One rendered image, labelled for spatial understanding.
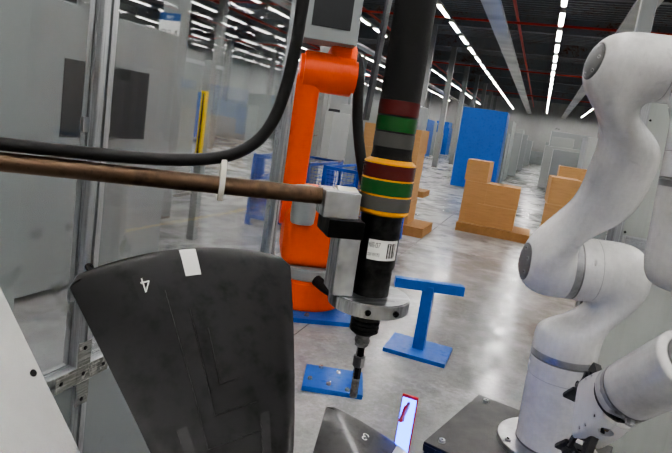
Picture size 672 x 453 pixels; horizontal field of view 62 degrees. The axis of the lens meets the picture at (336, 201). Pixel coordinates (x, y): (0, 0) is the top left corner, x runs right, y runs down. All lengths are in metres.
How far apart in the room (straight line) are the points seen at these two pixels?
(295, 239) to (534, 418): 3.40
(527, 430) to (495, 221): 8.64
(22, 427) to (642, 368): 0.73
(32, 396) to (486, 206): 9.28
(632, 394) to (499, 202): 8.93
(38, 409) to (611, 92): 0.85
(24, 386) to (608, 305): 0.93
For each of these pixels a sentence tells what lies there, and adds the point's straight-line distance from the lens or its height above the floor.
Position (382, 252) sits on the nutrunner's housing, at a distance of 0.46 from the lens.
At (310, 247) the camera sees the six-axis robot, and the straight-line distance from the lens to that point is 4.43.
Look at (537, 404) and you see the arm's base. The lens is 1.18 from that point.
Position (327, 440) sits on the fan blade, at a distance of 0.76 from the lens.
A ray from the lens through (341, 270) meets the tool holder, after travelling 0.45.
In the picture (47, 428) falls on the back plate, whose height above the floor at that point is 1.22.
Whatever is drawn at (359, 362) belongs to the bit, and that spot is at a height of 1.38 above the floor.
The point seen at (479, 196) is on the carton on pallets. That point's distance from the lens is 9.75.
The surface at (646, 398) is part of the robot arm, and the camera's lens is 0.87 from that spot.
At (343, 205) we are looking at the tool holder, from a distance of 0.44.
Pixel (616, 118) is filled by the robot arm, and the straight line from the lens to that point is 0.95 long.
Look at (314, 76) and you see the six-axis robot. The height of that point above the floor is 1.88.
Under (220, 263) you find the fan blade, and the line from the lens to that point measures 0.60.
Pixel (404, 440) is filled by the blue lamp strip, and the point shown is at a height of 1.12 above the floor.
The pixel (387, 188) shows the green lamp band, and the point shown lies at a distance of 0.44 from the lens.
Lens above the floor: 1.59
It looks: 8 degrees down
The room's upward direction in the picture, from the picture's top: 8 degrees clockwise
